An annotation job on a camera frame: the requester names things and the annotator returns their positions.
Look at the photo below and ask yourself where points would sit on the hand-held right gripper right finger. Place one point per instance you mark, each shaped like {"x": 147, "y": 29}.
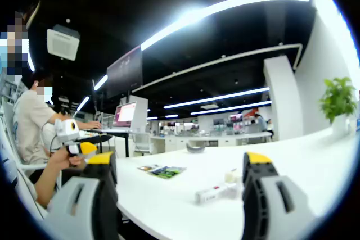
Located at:
{"x": 267, "y": 203}

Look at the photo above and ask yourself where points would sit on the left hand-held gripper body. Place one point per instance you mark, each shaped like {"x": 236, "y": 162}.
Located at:
{"x": 63, "y": 130}

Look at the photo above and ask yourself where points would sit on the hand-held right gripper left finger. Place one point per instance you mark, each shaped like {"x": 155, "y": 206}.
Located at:
{"x": 92, "y": 195}

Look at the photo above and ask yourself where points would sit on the clear white skincare jar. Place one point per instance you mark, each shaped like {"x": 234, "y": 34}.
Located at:
{"x": 233, "y": 176}

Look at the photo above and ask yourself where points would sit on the white skincare bottle red collar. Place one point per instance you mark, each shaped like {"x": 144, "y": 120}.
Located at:
{"x": 209, "y": 193}

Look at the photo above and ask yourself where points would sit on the white blue skincare sachet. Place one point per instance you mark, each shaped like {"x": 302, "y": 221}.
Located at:
{"x": 159, "y": 169}

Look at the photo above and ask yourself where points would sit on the green silver skincare sachet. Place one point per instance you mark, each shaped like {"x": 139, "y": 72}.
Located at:
{"x": 171, "y": 173}

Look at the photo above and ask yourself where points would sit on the person's left hand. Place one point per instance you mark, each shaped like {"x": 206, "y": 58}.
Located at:
{"x": 66, "y": 160}

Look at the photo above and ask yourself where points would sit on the standing desk black leg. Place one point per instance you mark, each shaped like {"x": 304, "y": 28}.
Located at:
{"x": 127, "y": 144}

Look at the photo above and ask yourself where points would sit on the pink lit monitor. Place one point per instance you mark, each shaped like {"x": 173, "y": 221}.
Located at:
{"x": 125, "y": 114}

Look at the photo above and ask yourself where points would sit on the grey mesh chair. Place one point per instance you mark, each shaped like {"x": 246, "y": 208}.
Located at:
{"x": 141, "y": 143}

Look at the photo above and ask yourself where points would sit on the white ceiling light strip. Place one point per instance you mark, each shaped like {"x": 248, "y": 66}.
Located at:
{"x": 230, "y": 108}
{"x": 100, "y": 82}
{"x": 213, "y": 9}
{"x": 216, "y": 97}

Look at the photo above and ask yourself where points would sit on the white desk partition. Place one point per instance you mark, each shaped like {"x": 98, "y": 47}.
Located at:
{"x": 142, "y": 113}

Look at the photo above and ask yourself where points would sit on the white office counter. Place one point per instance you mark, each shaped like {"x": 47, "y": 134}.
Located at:
{"x": 213, "y": 140}

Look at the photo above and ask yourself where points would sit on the dark hanging screen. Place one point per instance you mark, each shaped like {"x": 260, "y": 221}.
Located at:
{"x": 125, "y": 72}

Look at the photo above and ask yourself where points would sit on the white ceiling air conditioner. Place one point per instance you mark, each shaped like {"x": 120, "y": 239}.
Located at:
{"x": 63, "y": 42}

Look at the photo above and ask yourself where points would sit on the grey curved tray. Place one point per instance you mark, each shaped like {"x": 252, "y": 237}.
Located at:
{"x": 195, "y": 149}

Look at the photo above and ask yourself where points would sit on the white square pillar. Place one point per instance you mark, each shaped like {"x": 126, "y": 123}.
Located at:
{"x": 281, "y": 102}

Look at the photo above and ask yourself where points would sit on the white plant pot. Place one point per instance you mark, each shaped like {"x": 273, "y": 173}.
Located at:
{"x": 341, "y": 127}

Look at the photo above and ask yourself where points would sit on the green potted plant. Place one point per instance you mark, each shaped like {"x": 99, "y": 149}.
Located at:
{"x": 337, "y": 99}

